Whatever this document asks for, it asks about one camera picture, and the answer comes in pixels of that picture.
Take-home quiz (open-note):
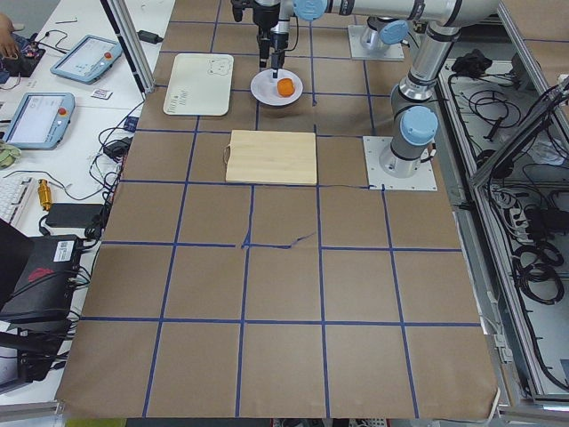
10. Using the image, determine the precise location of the far blue teach pendant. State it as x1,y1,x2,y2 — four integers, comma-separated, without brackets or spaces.
50,35,123,84

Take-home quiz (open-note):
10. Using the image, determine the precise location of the near blue teach pendant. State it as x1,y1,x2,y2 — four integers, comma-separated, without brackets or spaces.
4,93,76,150

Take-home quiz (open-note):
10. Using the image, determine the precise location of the aluminium frame post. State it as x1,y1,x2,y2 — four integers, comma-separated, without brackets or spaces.
100,0,155,95

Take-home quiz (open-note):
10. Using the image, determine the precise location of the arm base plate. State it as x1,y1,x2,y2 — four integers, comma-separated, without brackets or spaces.
348,25,405,61
363,136,437,191

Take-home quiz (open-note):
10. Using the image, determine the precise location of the black power adapter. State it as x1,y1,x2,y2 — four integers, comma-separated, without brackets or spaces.
137,29,164,44

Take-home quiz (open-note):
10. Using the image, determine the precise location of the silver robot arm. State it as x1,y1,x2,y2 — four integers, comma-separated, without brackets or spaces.
231,1,498,178
259,15,409,79

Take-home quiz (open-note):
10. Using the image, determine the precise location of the white keyboard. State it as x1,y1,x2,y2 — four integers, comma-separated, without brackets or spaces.
0,176,36,227

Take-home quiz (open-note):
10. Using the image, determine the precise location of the bamboo cutting board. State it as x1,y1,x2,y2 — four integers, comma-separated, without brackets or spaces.
225,130,317,185

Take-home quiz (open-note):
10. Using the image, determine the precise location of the white round plate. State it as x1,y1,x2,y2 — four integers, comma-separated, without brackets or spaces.
250,69,304,107

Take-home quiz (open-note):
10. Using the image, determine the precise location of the blue teach pendant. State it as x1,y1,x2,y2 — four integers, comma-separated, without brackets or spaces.
4,93,76,150
50,35,123,84

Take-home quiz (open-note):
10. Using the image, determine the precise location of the black power brick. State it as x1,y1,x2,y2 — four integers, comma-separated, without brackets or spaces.
45,203,103,229

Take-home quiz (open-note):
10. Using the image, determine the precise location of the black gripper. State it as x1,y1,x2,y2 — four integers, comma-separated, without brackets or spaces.
257,18,290,79
252,0,280,31

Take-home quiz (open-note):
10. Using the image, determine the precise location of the orange fruit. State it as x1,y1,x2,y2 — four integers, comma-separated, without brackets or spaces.
276,77,295,98

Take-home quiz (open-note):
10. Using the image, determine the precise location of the cream bear tray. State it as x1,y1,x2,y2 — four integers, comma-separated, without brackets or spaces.
163,53,234,117

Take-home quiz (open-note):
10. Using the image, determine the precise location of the gold metal cylinder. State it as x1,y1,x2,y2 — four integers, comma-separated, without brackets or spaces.
37,179,52,212

